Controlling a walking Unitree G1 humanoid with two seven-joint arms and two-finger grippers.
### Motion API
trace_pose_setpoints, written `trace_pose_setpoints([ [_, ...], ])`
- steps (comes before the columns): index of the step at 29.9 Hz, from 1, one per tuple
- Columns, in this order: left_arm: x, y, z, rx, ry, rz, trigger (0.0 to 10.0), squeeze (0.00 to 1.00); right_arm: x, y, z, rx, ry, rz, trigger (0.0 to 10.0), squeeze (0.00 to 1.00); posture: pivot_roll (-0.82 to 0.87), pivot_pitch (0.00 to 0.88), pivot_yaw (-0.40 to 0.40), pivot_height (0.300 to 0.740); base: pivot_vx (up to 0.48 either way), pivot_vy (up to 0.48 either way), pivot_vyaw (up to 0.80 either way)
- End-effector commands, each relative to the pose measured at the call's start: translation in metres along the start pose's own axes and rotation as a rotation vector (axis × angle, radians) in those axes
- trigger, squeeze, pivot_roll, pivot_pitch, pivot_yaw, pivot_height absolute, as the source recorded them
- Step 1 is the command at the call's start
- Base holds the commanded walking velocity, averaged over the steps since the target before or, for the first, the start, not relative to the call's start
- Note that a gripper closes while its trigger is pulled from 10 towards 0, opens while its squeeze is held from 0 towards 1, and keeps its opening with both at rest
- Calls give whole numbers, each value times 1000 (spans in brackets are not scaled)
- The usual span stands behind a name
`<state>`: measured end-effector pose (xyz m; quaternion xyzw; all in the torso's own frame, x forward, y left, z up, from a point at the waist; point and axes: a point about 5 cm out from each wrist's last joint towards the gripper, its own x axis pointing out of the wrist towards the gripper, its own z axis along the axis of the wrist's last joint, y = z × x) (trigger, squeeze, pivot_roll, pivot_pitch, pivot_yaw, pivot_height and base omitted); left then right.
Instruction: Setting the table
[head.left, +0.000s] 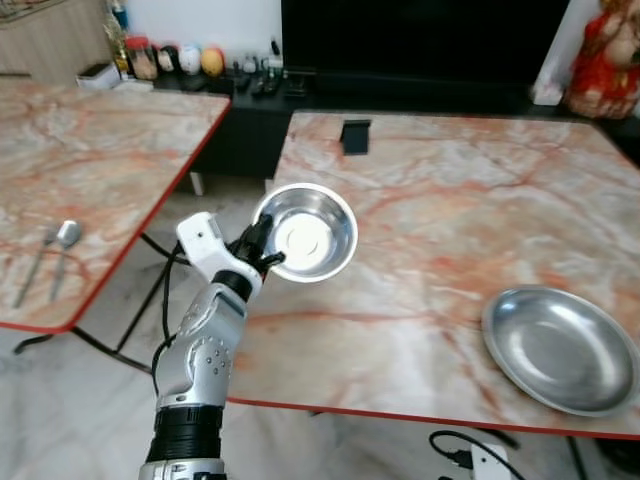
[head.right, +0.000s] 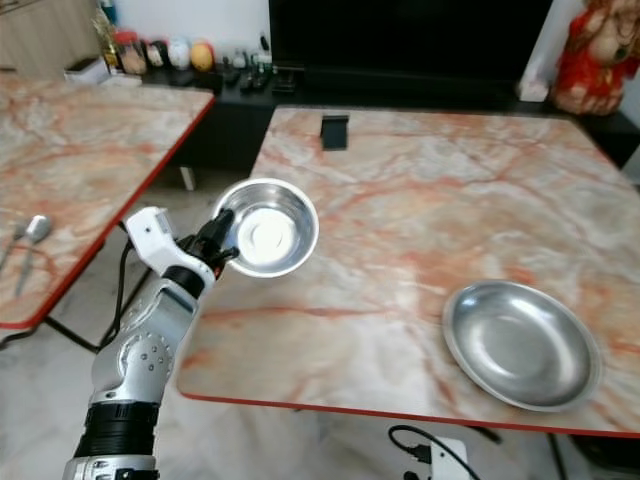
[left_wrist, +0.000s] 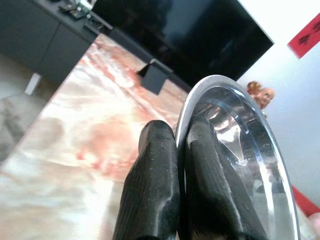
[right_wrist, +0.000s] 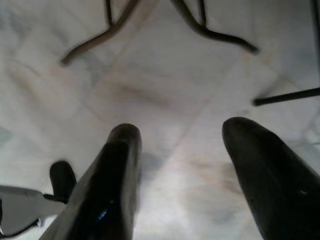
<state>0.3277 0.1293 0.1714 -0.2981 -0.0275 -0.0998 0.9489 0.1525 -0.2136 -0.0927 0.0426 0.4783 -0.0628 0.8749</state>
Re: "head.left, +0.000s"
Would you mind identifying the small steel bowl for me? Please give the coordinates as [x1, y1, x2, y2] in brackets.
[250, 183, 359, 284]

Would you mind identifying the black television cabinet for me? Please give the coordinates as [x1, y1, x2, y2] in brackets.
[150, 70, 640, 183]

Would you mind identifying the small black stand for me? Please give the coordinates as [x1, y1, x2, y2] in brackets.
[340, 120, 372, 156]

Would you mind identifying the orange painted egg ornament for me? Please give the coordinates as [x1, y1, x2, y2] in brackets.
[200, 45, 226, 78]

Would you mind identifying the white painted egg ornament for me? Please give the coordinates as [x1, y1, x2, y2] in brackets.
[179, 44, 203, 76]

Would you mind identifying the steel spoon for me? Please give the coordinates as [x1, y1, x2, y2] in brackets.
[49, 220, 84, 302]

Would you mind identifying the dark small jar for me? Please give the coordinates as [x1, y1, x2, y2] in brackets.
[157, 43, 182, 75]

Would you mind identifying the red-lidded glass jar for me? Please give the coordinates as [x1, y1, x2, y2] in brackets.
[126, 35, 160, 82]

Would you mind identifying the white flat box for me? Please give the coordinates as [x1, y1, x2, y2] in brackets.
[77, 62, 127, 94]

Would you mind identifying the yellow oil bottle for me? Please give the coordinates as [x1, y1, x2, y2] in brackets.
[108, 0, 133, 79]

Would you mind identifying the black television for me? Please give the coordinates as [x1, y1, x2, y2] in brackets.
[281, 0, 572, 89]

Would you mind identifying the wooden cabinet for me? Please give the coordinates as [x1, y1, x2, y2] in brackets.
[0, 0, 113, 79]

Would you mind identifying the red and gold statue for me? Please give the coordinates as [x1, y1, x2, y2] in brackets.
[564, 0, 640, 122]

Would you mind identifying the wide steel plate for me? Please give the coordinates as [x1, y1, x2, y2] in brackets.
[481, 286, 640, 418]

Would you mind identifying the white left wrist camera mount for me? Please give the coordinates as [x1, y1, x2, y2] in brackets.
[177, 212, 263, 288]

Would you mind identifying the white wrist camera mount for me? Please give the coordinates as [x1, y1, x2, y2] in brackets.
[468, 446, 513, 480]
[177, 212, 263, 288]

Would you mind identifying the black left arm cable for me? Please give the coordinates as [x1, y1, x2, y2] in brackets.
[150, 243, 193, 396]

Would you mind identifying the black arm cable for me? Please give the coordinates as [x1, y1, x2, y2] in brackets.
[150, 243, 193, 396]
[429, 430, 525, 480]

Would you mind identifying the black table leg frame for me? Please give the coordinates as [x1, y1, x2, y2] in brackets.
[13, 233, 195, 378]

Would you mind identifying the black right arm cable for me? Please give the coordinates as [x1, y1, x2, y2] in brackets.
[429, 430, 525, 480]

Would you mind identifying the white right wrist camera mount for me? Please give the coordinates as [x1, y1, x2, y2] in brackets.
[468, 446, 513, 480]

